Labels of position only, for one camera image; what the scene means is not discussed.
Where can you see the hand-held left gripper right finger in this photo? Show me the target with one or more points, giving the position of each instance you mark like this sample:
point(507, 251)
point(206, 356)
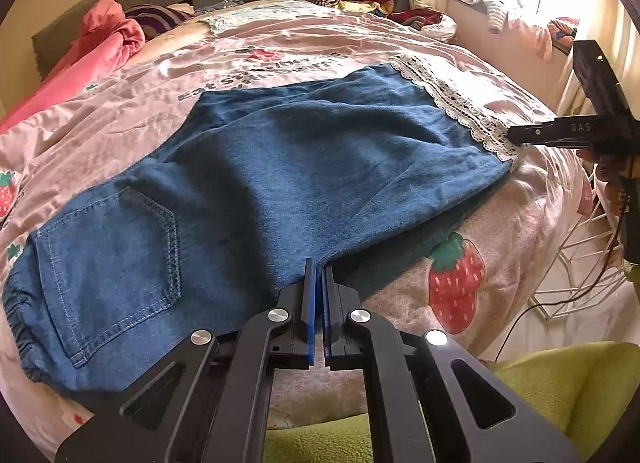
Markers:
point(328, 315)

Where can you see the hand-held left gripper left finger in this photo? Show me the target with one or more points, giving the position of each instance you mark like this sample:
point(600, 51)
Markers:
point(310, 315)

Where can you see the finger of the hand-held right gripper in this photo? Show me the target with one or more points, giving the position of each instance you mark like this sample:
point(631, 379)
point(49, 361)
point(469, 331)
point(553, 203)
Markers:
point(530, 133)

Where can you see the blue denim pants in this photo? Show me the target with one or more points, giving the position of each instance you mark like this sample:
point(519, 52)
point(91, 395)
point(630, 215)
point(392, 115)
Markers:
point(300, 168)

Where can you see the person's right hand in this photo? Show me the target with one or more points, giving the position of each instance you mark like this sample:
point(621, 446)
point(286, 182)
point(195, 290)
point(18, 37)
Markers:
point(607, 175)

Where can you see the pink garment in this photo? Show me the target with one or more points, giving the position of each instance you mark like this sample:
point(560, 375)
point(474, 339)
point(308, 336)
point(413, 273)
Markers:
point(545, 38)

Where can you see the lime green fleece cloth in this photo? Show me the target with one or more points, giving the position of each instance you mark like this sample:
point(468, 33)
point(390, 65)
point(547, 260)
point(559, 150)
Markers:
point(565, 383)

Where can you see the pink strawberry print blanket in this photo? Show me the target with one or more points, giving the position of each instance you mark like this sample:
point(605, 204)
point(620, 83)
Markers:
point(150, 93)

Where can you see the light blue lace cloth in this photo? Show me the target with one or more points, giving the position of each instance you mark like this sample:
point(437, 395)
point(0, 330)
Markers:
point(225, 20)

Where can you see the pink quilt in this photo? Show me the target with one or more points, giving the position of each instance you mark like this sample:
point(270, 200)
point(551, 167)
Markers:
point(100, 43)

